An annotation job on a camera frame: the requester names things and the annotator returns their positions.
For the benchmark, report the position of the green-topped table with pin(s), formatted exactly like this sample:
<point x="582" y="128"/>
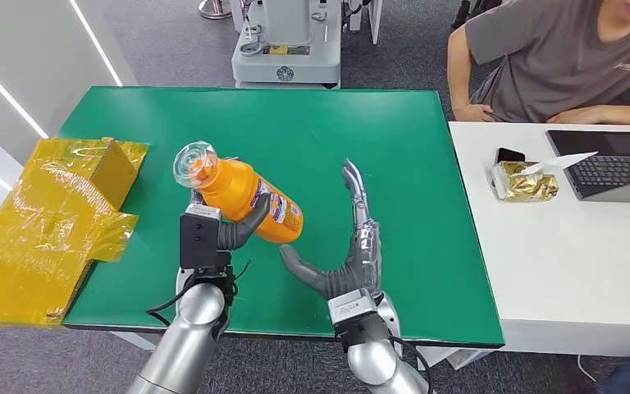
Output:
<point x="320" y="130"/>

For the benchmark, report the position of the black phone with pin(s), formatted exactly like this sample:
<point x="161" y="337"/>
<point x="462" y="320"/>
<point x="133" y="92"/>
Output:
<point x="509" y="155"/>

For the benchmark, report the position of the yellow-taped cardboard box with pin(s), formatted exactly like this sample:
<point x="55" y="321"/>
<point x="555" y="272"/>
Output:
<point x="38" y="234"/>

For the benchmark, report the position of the white paper strip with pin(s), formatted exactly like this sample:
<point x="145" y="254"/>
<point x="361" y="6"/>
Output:
<point x="562" y="161"/>

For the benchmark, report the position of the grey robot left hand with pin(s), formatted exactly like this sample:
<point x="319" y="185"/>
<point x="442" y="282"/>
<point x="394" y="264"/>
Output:
<point x="241" y="231"/>

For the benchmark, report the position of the person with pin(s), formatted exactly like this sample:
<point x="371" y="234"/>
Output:
<point x="554" y="65"/>

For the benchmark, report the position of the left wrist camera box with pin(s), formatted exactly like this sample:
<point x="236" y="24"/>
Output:
<point x="198" y="239"/>

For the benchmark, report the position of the orange plastic bottle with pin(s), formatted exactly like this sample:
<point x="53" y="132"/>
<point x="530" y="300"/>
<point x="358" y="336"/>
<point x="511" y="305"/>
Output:
<point x="233" y="190"/>

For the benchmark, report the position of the black chair base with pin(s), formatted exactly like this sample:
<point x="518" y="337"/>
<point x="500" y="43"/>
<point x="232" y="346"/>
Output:
<point x="472" y="10"/>

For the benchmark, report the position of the gold foil packet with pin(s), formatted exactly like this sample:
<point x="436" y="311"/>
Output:
<point x="527" y="185"/>

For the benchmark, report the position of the person's left hand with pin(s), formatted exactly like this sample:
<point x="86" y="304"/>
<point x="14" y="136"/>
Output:
<point x="576" y="115"/>

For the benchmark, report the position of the white machine base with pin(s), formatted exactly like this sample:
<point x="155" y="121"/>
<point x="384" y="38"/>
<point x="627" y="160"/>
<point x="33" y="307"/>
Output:
<point x="288" y="49"/>

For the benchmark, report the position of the white desk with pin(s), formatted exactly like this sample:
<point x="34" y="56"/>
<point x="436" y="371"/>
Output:
<point x="565" y="261"/>

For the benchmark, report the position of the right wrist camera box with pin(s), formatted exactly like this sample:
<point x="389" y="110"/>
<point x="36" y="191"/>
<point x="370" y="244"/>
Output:
<point x="350" y="307"/>

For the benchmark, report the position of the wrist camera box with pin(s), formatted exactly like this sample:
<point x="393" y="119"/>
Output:
<point x="198" y="239"/>
<point x="350" y="307"/>

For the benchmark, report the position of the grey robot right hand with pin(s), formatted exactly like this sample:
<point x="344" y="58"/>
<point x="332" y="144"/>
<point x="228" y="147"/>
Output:
<point x="358" y="266"/>

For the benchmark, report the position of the grey laptop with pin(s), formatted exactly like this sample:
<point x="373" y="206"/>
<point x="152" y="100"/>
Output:
<point x="614" y="166"/>

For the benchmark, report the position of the person's right hand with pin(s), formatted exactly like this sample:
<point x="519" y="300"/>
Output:
<point x="471" y="112"/>

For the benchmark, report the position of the chrome round stand base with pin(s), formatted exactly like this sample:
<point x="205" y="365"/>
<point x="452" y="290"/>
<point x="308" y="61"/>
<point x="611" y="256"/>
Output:
<point x="215" y="10"/>

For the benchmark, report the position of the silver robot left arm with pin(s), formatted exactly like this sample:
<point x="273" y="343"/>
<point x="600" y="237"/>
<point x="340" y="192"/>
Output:
<point x="190" y="342"/>

